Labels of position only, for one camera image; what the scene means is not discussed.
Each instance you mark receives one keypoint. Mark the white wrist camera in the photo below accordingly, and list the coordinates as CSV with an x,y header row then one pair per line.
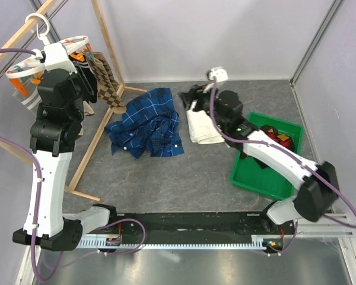
x,y
56,57
218,74

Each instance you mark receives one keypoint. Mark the black red argyle sock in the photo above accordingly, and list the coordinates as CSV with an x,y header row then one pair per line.
x,y
282,139
185,99

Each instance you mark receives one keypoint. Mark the blue plaid shirt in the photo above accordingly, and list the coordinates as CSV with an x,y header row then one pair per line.
x,y
150,124

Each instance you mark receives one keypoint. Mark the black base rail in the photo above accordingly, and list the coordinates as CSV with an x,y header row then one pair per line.
x,y
201,230

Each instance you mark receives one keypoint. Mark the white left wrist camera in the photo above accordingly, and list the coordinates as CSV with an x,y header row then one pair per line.
x,y
56,57

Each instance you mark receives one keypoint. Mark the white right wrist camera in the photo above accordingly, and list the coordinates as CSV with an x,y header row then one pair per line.
x,y
218,74

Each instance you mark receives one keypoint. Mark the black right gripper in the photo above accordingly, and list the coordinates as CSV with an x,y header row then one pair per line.
x,y
206,92

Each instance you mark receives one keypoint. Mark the grey white striped sock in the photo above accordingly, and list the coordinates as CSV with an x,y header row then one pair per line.
x,y
32,101

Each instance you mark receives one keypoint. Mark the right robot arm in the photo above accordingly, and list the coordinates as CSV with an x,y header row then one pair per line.
x,y
316,183

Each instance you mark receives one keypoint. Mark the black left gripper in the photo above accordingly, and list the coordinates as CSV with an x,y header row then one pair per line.
x,y
81,78

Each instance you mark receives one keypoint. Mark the green plastic tray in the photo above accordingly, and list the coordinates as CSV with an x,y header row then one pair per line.
x,y
248,174

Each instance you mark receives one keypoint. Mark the white folded towel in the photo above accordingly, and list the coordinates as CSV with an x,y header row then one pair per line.
x,y
201,128

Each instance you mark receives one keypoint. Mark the white round sock hanger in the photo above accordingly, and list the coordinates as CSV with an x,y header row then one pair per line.
x,y
27,67

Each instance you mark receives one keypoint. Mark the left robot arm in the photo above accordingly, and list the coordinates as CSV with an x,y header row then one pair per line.
x,y
52,142

